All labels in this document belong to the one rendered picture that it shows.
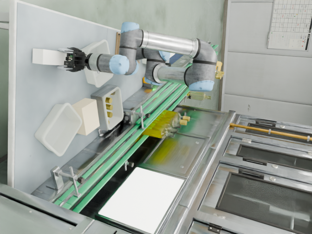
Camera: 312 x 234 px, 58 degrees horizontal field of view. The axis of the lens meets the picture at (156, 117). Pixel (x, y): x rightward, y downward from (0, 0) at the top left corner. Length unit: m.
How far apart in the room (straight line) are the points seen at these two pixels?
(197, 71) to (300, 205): 0.88
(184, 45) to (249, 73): 6.57
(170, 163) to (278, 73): 6.22
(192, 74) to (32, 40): 0.73
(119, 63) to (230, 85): 7.03
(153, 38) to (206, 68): 0.29
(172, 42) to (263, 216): 0.96
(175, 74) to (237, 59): 6.31
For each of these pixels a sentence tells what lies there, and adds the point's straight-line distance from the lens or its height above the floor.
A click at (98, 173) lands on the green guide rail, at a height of 0.95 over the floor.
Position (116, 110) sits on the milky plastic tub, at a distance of 1.80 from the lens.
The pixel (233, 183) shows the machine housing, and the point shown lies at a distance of 1.74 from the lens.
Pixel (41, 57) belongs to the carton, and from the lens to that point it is 1.28.
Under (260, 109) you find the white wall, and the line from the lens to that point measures 8.18.
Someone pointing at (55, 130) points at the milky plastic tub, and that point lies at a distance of 1.48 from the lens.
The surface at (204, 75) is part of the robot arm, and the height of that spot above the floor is 1.38.
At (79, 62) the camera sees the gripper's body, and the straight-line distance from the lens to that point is 1.24.
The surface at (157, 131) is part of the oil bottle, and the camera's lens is 1.82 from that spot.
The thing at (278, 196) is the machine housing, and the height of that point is 1.80.
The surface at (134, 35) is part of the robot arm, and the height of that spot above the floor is 1.14.
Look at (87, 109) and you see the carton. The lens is 1.52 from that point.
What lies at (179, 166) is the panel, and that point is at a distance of 1.76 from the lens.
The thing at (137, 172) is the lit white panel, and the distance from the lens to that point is 1.72.
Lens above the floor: 1.75
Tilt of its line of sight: 24 degrees down
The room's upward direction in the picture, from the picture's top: 101 degrees clockwise
